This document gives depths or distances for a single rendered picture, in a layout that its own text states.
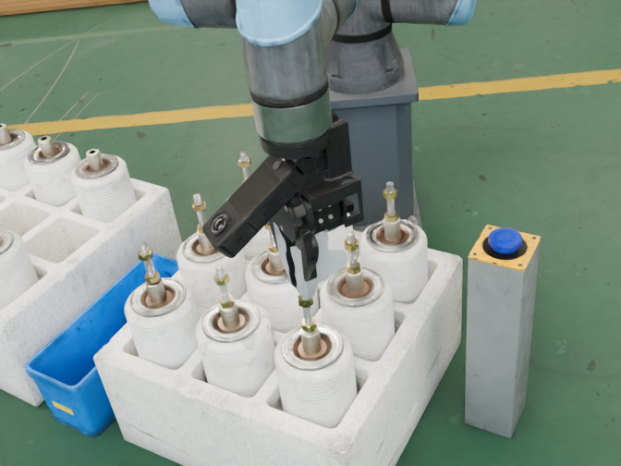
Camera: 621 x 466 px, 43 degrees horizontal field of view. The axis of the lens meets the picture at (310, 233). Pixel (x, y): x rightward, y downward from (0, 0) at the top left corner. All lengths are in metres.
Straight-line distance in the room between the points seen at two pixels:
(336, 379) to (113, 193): 0.59
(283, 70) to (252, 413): 0.46
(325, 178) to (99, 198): 0.64
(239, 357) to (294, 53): 0.43
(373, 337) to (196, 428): 0.27
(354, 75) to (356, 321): 0.51
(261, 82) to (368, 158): 0.72
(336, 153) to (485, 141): 1.03
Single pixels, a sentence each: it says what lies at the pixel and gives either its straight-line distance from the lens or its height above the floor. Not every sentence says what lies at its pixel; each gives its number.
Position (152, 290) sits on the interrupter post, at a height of 0.27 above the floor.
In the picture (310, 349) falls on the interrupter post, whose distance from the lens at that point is 0.95.
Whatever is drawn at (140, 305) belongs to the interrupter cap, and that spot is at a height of 0.25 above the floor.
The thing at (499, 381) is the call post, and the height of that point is 0.11.
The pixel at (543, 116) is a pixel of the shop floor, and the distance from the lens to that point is 1.91.
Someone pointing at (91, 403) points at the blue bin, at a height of 0.07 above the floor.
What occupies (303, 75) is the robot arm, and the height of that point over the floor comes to 0.62.
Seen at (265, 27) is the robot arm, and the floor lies 0.67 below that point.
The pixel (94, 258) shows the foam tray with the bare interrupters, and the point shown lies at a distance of 1.33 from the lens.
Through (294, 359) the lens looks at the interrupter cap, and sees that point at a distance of 0.95.
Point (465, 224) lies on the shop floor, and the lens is 1.55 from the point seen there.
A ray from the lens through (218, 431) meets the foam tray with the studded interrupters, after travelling 1.06.
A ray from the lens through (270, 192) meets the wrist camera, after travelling 0.77.
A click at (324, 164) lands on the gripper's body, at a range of 0.81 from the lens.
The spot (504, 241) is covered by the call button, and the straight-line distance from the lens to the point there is 0.98.
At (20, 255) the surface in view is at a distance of 1.27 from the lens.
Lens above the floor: 0.93
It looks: 37 degrees down
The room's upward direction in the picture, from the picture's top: 7 degrees counter-clockwise
